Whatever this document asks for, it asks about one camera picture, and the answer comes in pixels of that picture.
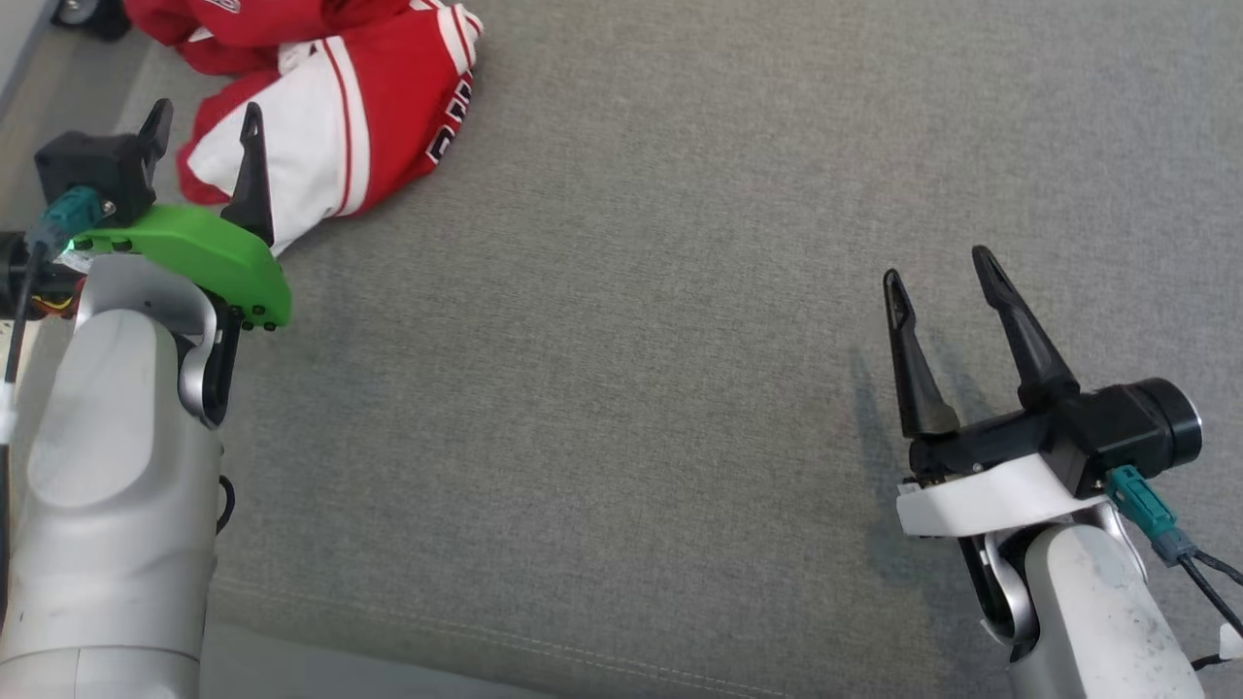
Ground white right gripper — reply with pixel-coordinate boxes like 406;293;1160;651
882;245;1109;538

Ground black caster wheel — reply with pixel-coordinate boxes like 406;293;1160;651
52;0;133;43

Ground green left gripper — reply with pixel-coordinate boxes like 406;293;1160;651
63;97;292;332

